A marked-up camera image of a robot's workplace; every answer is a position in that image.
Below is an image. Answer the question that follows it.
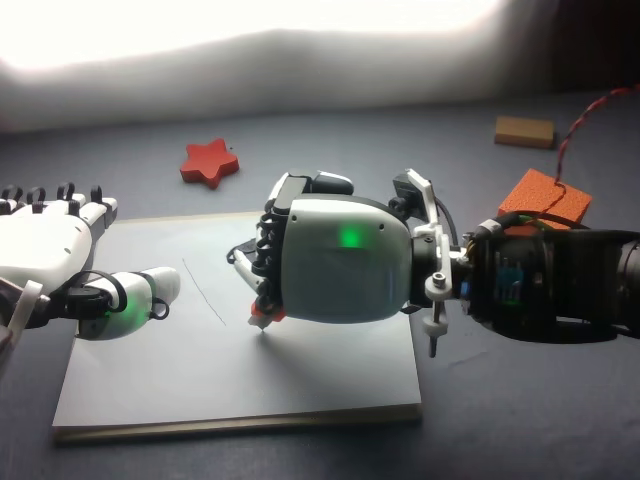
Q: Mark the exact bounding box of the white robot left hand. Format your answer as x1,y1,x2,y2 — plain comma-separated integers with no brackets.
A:
0,183,181,342

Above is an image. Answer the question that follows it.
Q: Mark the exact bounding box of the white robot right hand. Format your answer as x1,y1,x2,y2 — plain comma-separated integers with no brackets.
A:
227,169,416,334

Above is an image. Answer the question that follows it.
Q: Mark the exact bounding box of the orange black utility knife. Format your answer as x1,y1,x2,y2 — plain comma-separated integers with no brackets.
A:
247,298,287,332

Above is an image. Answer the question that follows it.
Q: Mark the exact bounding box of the white paper pad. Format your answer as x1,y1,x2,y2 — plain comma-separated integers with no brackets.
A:
52,212,424,446

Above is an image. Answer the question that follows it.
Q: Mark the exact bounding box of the orange square foam block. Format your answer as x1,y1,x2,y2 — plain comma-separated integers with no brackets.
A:
498,168,594,231

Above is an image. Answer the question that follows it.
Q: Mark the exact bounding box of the red star block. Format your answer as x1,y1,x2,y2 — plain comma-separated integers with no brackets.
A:
179,138,240,191

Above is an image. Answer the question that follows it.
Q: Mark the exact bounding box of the white backdrop sheet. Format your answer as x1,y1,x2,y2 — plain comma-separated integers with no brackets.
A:
0,0,640,135

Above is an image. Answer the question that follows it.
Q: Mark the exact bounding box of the grey table cloth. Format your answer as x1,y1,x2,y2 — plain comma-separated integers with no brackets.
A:
0,89,640,480

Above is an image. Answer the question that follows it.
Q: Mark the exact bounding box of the tan wooden block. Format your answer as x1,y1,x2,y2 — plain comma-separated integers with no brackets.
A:
494,115,556,150

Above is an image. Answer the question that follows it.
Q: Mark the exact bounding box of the red twisted cable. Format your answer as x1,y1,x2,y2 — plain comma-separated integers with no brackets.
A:
519,83,640,221

